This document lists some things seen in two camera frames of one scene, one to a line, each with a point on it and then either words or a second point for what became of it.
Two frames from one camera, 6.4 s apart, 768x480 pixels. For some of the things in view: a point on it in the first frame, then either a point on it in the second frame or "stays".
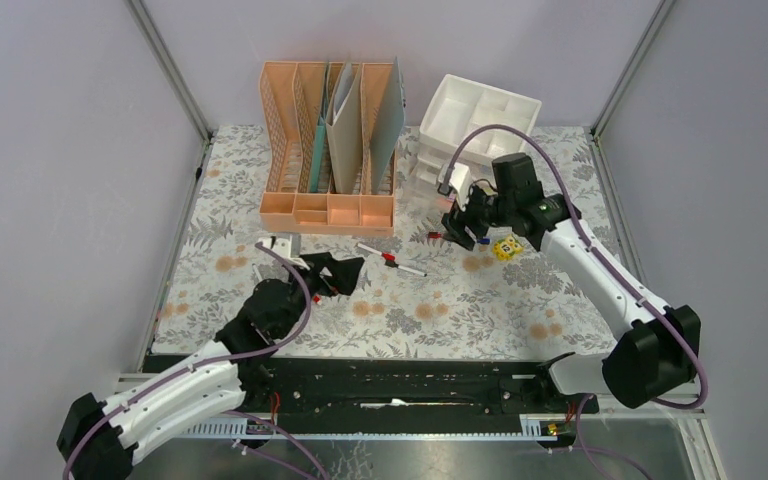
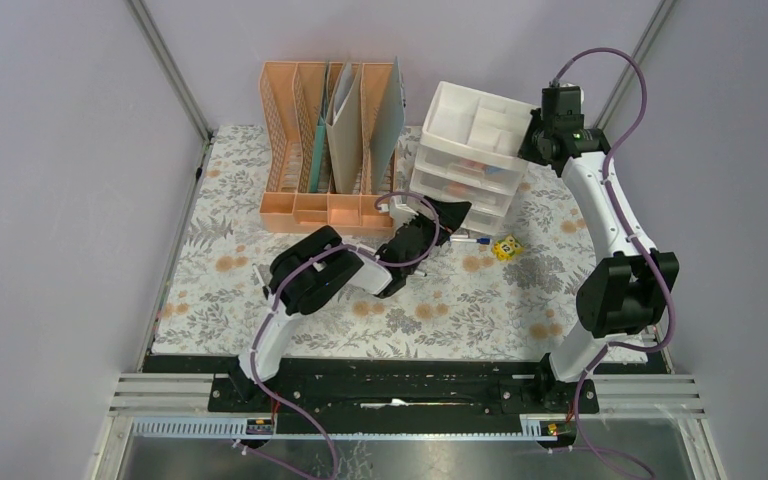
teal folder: (320, 139) stays
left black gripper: (344, 273) -> (450, 215)
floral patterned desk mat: (419, 293) stays
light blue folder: (389, 128) stays
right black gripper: (456, 221) -> (526, 151)
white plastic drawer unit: (474, 125) stays
